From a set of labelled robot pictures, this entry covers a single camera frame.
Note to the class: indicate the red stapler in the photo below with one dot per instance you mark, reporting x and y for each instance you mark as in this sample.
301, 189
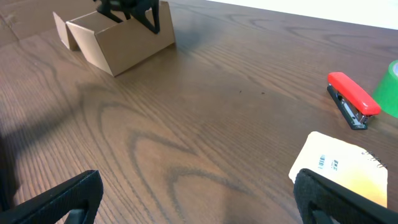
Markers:
355, 104

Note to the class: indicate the green tape roll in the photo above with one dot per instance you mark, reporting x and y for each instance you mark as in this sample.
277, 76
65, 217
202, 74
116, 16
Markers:
386, 92

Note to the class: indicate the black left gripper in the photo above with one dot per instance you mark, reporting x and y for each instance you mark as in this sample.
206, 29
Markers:
124, 4

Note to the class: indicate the brown cardboard box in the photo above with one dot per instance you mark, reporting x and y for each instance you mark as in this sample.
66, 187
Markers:
110, 46

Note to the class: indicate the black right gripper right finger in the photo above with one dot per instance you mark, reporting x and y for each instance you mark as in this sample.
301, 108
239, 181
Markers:
320, 200

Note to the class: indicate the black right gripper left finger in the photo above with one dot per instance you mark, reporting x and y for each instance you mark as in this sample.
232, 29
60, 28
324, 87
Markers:
79, 198

